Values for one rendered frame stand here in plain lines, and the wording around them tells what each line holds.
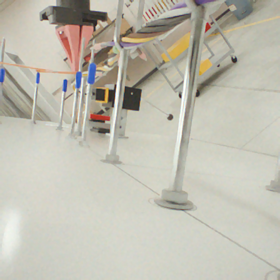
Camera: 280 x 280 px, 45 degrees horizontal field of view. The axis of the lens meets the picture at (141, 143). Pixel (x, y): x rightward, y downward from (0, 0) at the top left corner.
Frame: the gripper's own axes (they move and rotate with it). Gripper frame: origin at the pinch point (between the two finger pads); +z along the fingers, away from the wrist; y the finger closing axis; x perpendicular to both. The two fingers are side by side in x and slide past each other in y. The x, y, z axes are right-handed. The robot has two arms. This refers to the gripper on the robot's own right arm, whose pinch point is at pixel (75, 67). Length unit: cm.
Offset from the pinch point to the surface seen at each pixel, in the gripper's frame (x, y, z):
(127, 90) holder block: -5.4, 7.5, 4.1
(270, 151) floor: 90, 173, 47
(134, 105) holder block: -5.4, 8.7, 6.7
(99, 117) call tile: 16.9, 12.0, 10.7
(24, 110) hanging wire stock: 59, 4, 11
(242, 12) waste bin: 446, 527, -146
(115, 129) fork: -35.1, -10.2, 6.6
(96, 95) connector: -5.0, 1.7, 4.8
